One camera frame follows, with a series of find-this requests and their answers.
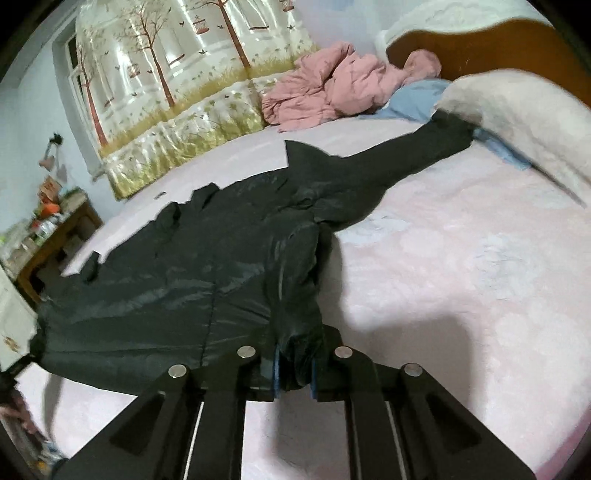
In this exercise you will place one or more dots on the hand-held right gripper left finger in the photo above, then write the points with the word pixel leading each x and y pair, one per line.
pixel 276 374

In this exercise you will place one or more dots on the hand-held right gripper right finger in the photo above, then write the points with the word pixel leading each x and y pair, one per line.
pixel 314 379

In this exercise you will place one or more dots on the black puffer jacket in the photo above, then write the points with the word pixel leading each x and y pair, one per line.
pixel 184 277

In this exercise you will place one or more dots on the white cabinet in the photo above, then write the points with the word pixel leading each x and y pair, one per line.
pixel 14 314

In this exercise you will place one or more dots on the wooden desk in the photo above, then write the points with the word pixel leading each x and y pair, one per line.
pixel 69 228

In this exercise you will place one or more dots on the clutter of desk bottles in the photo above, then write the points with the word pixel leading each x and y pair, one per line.
pixel 44 217

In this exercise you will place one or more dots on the pink bed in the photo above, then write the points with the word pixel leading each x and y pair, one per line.
pixel 461 277

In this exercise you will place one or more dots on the desk lamp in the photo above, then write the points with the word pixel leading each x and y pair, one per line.
pixel 48 159

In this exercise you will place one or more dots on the pink jacket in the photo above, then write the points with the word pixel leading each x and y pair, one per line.
pixel 323 87

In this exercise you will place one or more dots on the blue cloth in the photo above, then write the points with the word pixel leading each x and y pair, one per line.
pixel 415 99

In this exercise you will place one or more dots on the grass-print pillow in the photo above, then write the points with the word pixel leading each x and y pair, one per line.
pixel 184 69

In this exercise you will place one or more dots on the white pillow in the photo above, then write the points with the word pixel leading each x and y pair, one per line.
pixel 521 115

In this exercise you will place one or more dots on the wooden headboard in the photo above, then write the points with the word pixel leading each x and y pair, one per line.
pixel 485 50

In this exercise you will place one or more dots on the white headboard cover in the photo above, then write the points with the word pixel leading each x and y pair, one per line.
pixel 443 16

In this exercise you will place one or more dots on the window frame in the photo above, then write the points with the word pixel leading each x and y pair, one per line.
pixel 69 78

